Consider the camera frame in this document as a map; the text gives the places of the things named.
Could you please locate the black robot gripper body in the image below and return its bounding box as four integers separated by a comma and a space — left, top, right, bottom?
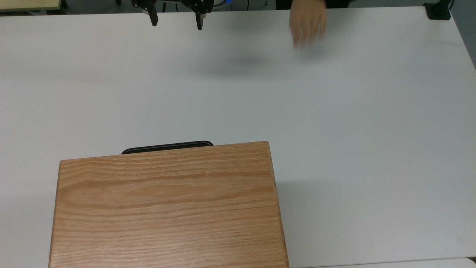
131, 0, 215, 15

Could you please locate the oak wooden drawer cabinet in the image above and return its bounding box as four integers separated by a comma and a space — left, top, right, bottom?
48, 141, 290, 268

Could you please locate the person's bare hand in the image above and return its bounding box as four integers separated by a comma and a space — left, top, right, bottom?
289, 0, 328, 51

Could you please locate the light wooden desk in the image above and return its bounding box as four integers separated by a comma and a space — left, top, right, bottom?
0, 0, 62, 12

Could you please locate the black clamp camera mount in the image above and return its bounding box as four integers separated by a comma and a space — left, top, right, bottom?
424, 0, 455, 20

